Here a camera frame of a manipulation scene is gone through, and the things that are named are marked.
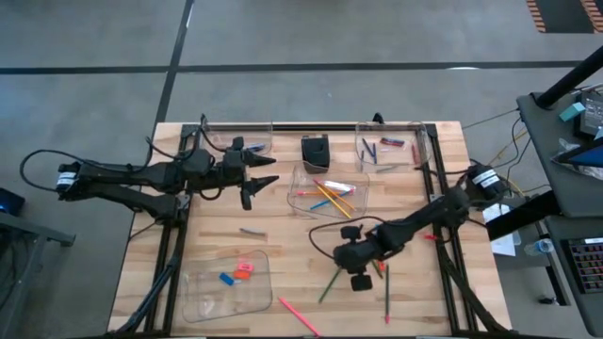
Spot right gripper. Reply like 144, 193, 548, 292
332, 224, 373, 292

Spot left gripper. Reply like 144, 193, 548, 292
220, 136, 281, 212

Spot dark green pencil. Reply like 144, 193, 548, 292
318, 266, 343, 304

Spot clear plastic bin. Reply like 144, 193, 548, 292
286, 161, 372, 220
181, 249, 274, 324
200, 121, 274, 157
354, 121, 431, 174

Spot blue pencil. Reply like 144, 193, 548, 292
309, 190, 352, 211

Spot orange pencil red eraser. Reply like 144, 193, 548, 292
312, 177, 357, 212

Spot white pink pencil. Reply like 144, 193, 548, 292
319, 180, 358, 193

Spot pink colored pencil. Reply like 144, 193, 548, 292
277, 296, 323, 338

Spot green pencil red eraser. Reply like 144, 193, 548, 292
383, 263, 391, 325

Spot white paper sheet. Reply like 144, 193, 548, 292
481, 202, 523, 258

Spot clear water bottle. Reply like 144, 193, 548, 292
523, 237, 557, 258

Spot grey side desk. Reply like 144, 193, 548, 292
515, 91, 603, 339

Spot black keyboard blue keys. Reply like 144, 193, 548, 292
566, 236, 603, 296

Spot grey metal stand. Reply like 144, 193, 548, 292
0, 210, 76, 339

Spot black box blue light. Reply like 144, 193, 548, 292
0, 186, 28, 217

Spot dark tablet screen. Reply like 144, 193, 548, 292
554, 135, 603, 170

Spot teal box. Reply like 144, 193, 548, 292
558, 101, 587, 123

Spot black pole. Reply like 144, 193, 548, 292
535, 45, 603, 110

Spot black mat orange edges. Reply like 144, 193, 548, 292
526, 0, 603, 34

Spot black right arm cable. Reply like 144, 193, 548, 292
308, 215, 387, 260

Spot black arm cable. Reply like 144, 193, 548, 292
308, 215, 387, 260
19, 149, 156, 192

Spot black aluminium table frame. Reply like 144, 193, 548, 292
110, 121, 514, 336

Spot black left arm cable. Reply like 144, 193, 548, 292
19, 149, 156, 192

